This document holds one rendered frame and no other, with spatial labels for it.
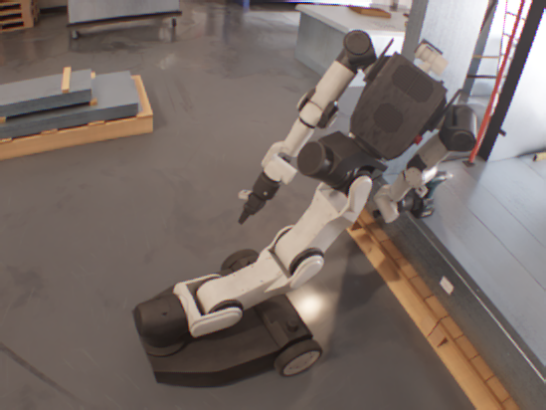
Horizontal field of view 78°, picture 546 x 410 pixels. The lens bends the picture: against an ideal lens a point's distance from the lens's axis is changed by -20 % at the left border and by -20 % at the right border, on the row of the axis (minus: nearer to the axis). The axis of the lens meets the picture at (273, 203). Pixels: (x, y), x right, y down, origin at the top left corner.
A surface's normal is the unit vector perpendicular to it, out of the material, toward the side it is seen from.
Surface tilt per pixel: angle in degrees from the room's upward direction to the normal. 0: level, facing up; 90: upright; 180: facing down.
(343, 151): 14
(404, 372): 0
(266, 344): 0
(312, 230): 56
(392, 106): 80
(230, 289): 1
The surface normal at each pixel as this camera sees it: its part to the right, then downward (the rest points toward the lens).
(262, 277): -0.12, -0.68
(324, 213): -0.67, -0.25
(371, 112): -0.42, 0.39
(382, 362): 0.11, -0.77
